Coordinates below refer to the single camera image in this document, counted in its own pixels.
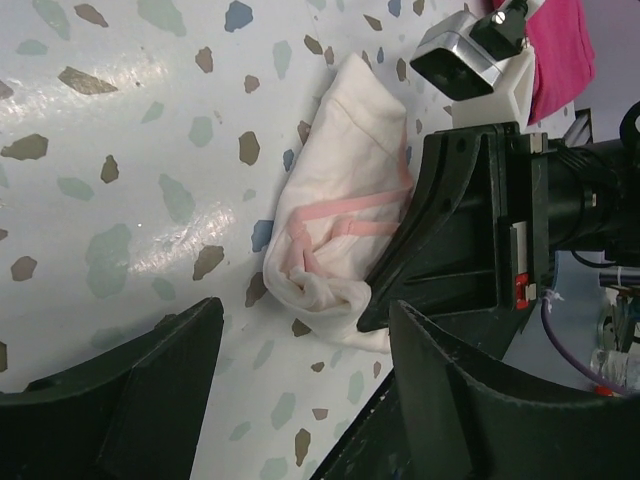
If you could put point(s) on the pink folded cloth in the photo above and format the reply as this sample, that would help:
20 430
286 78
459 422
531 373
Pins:
564 58

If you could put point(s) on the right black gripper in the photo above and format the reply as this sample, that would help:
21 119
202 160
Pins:
443 260

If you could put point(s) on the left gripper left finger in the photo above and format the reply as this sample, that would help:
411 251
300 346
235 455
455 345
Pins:
133 412

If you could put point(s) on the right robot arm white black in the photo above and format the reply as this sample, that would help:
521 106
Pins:
594 206

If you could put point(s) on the white pink-trimmed underwear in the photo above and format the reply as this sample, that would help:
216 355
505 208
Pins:
340 207

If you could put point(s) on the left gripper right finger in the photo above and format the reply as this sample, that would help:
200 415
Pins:
469 416

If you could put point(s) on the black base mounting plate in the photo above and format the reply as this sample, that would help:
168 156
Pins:
375 444

